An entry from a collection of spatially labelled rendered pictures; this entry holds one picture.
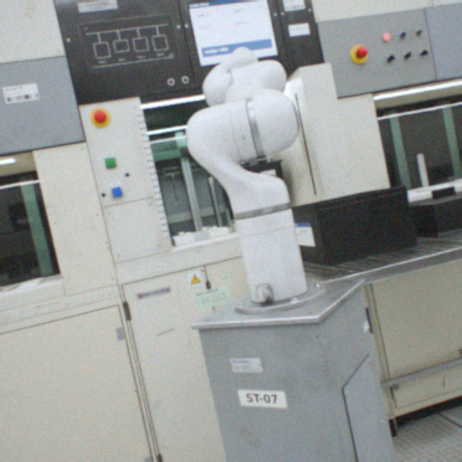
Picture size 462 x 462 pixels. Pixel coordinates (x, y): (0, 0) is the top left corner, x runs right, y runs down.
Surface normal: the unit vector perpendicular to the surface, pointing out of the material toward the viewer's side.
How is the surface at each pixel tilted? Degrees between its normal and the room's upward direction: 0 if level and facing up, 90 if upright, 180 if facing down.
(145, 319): 90
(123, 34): 90
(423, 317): 90
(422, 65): 90
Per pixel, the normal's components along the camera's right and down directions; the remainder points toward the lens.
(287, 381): -0.51, 0.15
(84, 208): 0.22, 0.00
